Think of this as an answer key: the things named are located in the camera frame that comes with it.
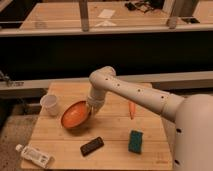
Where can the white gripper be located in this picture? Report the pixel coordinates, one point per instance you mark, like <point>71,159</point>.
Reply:
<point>94,105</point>

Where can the orange ceramic bowl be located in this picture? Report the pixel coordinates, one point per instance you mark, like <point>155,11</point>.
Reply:
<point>75,115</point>

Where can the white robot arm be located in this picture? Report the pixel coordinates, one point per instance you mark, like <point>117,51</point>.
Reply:
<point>193,116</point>

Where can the orange carrot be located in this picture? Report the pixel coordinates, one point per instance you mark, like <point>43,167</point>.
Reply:
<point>132,109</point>

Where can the white plastic cup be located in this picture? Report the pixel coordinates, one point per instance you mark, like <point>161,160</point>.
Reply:
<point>50,103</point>

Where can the black rectangular block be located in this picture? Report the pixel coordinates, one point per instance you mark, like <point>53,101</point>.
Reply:
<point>91,146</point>

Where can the green sponge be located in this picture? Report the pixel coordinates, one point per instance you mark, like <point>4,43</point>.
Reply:
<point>135,142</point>

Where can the white tube bottle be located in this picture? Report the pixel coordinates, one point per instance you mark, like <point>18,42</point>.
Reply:
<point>34,155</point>

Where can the white paper sheet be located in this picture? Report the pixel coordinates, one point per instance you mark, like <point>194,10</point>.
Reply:
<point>106,14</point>

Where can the metal clamp on rail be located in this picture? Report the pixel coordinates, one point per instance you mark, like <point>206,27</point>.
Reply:
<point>9,82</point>

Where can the grey metal post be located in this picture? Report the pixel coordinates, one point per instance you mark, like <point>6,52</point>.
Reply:
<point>83,7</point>
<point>175,10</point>

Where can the grey metal post right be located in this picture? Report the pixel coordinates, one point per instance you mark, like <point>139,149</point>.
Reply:
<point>175,10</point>

